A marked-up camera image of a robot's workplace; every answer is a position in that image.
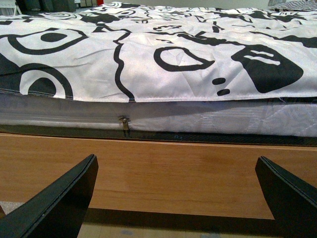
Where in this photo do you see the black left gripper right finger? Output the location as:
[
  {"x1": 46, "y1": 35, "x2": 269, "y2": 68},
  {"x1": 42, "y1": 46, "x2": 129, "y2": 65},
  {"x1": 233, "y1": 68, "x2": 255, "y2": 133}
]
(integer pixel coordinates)
[{"x1": 255, "y1": 156, "x2": 317, "y2": 238}]

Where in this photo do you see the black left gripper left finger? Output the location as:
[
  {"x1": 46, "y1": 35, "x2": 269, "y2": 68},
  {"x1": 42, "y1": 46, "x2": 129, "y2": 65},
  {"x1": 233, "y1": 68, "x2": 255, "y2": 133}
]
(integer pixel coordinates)
[{"x1": 0, "y1": 154, "x2": 99, "y2": 238}]

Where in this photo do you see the white quilted mattress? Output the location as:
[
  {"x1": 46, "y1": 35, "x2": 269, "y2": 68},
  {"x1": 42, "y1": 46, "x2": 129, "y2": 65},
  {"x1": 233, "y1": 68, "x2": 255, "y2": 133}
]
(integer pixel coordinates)
[{"x1": 0, "y1": 93, "x2": 317, "y2": 137}]

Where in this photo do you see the black and white patterned quilt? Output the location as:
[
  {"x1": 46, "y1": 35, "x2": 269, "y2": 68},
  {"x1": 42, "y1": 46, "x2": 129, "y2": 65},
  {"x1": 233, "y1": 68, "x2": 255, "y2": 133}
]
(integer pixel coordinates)
[{"x1": 0, "y1": 2, "x2": 317, "y2": 103}]

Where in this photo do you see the metal mattress zipper pull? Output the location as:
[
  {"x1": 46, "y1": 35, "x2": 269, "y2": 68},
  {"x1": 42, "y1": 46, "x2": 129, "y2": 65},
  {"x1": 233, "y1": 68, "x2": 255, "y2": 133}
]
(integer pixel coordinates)
[{"x1": 118, "y1": 116, "x2": 130, "y2": 137}]

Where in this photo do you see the wooden bed frame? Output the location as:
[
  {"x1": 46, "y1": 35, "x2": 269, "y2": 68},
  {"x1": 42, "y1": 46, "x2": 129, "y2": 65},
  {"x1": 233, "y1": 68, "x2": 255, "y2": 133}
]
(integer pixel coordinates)
[{"x1": 0, "y1": 133, "x2": 317, "y2": 219}]

